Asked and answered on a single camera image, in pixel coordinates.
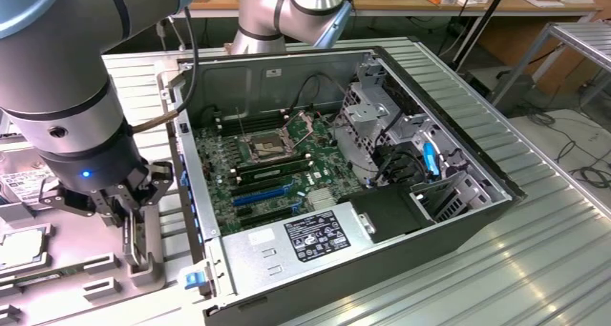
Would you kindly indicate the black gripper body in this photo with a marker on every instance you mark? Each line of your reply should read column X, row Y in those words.
column 95, row 165

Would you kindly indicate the Nvidia graphics card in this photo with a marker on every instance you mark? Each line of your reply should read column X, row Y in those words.
column 136, row 243

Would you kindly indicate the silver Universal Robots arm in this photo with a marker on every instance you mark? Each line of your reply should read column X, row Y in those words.
column 58, row 72

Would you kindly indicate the silver hard disk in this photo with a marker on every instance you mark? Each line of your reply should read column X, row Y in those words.
column 19, row 183

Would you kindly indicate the grey parts rack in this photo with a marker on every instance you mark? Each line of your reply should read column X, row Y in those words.
column 71, row 254

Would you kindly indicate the CPU chip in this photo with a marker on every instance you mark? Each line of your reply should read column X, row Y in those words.
column 22, row 245

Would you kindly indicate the green RAM stick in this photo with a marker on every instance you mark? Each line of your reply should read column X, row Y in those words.
column 43, row 276

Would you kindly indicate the blue expansion slot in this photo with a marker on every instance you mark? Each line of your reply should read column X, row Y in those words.
column 260, row 196

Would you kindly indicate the socket locking lever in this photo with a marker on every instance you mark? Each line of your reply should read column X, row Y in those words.
column 242, row 124

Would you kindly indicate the RAM stick with white label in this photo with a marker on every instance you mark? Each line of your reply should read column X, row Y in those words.
column 276, row 170

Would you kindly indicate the blue case latch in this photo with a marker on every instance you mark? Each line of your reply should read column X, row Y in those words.
column 192, row 280

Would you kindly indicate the silver power supply unit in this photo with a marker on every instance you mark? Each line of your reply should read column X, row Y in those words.
column 267, row 254

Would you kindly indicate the CPU socket with metal latch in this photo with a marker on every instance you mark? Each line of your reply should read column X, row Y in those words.
column 298, row 129

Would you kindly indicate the silver chipset heatsink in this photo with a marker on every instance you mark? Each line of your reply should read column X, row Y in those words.
column 321, row 198

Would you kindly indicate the green motherboard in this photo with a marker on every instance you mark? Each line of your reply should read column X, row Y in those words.
column 325, row 161

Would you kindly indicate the metal disk bay cage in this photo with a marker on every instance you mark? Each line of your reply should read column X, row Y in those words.
column 367, row 115

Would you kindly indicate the blue plastic latch strip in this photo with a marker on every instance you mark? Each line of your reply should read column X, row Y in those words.
column 431, row 159

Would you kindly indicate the open black PC case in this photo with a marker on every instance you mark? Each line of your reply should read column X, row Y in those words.
column 478, row 133

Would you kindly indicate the wooden desk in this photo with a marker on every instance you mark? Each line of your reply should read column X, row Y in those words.
column 391, row 6

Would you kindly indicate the black stand pole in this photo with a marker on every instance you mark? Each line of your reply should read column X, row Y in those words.
column 482, row 22

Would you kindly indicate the metal slat frame table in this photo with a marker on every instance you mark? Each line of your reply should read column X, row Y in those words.
column 582, row 40

